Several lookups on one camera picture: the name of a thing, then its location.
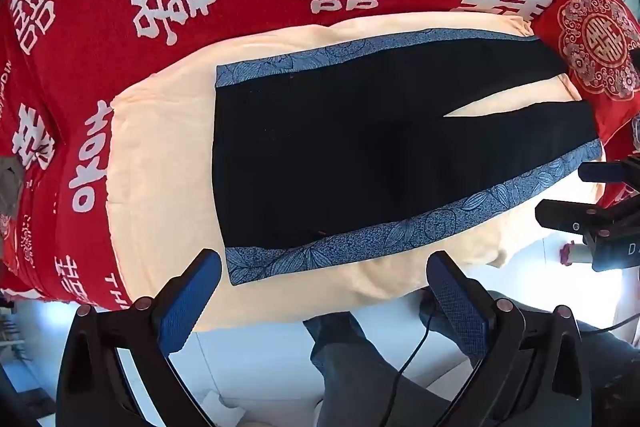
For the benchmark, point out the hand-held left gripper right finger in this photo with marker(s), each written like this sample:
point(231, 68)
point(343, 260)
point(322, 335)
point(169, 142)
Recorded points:
point(457, 307)

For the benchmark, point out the black pants with blue trim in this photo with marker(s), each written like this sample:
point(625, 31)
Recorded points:
point(325, 147)

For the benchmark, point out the small red object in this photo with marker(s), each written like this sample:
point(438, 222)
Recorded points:
point(567, 254)

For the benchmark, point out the person's right leg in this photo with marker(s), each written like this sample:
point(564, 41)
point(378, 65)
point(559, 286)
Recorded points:
point(615, 367)

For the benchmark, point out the white cylinder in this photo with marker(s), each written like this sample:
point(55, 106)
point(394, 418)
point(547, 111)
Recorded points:
point(582, 253)

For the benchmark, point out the cream blanket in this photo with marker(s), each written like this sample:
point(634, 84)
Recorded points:
point(160, 157)

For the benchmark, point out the red patterned pillow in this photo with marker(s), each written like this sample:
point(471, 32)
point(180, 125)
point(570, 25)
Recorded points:
point(595, 47)

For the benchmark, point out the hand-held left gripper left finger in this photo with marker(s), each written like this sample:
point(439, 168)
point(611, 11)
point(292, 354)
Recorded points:
point(192, 302)

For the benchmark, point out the grey cloth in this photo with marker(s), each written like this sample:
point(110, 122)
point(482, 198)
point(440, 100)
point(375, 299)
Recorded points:
point(10, 187)

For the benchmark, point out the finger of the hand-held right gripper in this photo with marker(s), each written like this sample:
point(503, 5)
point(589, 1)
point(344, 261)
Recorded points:
point(600, 172)
point(560, 214)

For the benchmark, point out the person's left leg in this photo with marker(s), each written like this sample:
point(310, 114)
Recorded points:
point(350, 357)

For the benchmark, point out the person's leg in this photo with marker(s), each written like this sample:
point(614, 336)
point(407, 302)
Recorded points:
point(350, 357)
point(615, 367)

